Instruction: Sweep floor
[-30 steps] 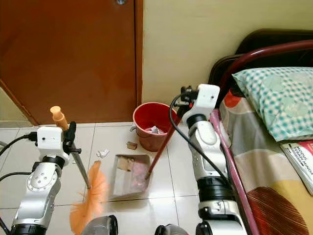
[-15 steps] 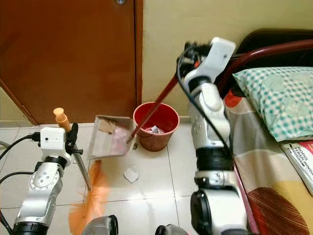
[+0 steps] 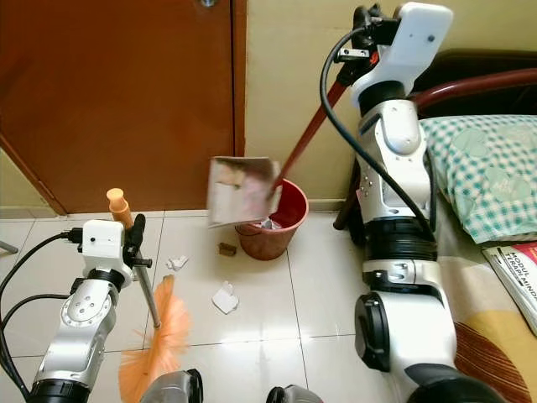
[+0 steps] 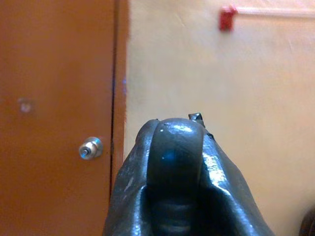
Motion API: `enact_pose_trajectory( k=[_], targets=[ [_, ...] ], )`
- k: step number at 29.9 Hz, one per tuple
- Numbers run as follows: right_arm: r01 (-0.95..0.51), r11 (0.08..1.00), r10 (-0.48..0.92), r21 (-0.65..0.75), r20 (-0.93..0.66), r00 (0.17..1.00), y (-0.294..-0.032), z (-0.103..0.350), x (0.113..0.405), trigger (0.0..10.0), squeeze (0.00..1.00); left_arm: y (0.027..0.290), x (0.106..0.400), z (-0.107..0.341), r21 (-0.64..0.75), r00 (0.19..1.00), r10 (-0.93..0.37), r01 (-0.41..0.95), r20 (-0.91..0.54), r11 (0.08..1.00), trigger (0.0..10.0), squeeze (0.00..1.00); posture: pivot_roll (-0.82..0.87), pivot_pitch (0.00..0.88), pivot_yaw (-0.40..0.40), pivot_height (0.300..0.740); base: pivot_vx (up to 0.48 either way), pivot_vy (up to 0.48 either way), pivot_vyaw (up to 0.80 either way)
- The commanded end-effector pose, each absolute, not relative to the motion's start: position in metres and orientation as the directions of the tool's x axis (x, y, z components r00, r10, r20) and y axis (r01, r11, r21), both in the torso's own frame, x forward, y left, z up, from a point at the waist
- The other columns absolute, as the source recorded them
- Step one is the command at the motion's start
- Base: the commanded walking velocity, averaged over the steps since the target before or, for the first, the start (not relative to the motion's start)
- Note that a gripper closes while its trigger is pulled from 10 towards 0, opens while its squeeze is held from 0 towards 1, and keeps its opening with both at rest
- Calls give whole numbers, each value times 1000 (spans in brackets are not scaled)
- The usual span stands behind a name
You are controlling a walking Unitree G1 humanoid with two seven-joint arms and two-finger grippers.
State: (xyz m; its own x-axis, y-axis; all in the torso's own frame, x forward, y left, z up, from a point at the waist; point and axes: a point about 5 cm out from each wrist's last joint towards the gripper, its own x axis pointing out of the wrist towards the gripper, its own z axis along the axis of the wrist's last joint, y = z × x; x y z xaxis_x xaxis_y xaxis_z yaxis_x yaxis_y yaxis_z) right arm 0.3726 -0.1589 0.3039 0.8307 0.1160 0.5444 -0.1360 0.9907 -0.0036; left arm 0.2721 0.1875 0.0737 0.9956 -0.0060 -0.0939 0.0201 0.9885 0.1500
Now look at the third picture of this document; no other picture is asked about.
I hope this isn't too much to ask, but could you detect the green checkered pillow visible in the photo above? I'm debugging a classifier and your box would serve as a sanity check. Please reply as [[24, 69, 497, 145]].
[[418, 114, 537, 245]]

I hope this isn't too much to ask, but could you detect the brown door frame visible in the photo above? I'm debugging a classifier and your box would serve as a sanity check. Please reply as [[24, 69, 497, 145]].
[[230, 0, 249, 160]]

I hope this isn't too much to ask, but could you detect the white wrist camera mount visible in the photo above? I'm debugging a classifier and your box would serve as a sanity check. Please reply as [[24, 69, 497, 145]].
[[349, 2, 455, 107], [81, 220, 129, 266]]

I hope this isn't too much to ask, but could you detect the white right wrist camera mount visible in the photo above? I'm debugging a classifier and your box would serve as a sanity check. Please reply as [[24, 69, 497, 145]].
[[349, 2, 455, 107]]

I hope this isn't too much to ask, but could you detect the yellow brown bedsheet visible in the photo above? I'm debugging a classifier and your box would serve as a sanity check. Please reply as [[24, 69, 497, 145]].
[[432, 197, 537, 403]]

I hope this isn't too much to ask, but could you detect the orange bristle broom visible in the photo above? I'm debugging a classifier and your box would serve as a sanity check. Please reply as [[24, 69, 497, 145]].
[[107, 188, 190, 397]]

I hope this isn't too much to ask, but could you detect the red plastic bucket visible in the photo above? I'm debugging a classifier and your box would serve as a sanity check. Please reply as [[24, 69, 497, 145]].
[[235, 178, 310, 261]]

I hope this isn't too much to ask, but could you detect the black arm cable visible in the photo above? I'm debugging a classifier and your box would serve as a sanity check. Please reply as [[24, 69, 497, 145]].
[[0, 230, 85, 337], [0, 292, 70, 397], [319, 24, 439, 236]]

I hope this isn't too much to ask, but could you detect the red white magazine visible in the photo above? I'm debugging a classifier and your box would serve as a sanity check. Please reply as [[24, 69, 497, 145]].
[[482, 241, 537, 338]]

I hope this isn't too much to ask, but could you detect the dark red bed frame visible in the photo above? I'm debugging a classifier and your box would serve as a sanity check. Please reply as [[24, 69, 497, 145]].
[[334, 48, 537, 233]]

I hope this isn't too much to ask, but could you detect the grey robot foot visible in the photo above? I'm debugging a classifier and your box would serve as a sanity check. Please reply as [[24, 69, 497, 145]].
[[266, 385, 326, 403], [158, 369, 206, 403]]

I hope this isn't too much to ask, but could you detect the grey robot left foot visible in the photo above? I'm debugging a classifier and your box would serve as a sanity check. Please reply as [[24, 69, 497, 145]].
[[158, 369, 206, 403]]

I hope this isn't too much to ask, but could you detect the red handled dustpan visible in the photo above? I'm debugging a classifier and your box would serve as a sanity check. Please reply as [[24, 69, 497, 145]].
[[207, 77, 355, 228]]

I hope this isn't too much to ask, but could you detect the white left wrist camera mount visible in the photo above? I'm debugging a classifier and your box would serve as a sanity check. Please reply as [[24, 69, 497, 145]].
[[81, 220, 129, 266]]

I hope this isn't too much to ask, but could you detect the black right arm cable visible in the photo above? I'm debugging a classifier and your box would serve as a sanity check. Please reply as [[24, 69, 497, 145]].
[[319, 24, 439, 236]]

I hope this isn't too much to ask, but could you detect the brown wooden door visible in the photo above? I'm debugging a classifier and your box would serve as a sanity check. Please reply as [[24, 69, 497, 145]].
[[0, 0, 237, 216]]

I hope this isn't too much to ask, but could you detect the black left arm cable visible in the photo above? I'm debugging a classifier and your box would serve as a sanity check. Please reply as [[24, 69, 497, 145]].
[[0, 230, 85, 337], [0, 292, 70, 397]]

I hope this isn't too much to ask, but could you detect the grey robot right foot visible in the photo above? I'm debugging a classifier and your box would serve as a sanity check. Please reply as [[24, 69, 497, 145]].
[[266, 385, 326, 403]]

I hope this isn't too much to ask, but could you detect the large white paper scrap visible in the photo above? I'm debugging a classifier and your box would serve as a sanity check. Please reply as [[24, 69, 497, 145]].
[[211, 282, 240, 316]]

